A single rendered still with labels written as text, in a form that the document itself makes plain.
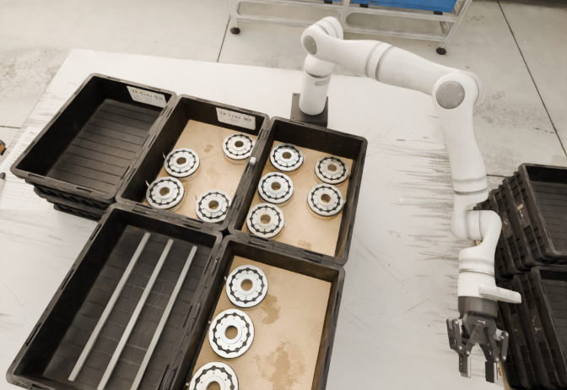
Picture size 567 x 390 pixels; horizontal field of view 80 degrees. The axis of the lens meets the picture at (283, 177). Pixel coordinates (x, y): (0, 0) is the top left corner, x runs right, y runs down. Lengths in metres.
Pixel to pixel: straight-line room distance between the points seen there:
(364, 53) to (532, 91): 2.37
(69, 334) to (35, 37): 2.66
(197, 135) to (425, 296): 0.85
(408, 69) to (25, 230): 1.19
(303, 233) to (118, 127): 0.69
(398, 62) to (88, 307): 0.95
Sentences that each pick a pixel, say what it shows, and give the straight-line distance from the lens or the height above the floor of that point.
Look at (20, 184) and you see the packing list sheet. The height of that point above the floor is 0.70.
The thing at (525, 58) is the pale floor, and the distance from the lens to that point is 3.49.
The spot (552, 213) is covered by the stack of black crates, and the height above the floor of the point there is 0.49.
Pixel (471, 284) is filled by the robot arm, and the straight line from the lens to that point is 0.87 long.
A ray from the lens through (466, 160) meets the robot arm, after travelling 0.86.
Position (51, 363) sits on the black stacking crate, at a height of 0.83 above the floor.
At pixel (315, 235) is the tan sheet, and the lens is 0.95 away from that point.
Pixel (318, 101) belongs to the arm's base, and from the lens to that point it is 1.19.
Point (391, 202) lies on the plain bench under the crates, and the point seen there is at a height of 0.70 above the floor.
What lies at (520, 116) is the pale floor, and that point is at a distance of 2.94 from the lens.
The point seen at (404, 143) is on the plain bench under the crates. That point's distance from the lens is 1.38.
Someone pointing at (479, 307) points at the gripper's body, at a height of 0.98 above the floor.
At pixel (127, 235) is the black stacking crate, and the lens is 1.01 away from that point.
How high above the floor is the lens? 1.70
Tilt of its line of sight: 58 degrees down
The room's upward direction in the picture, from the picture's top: 6 degrees clockwise
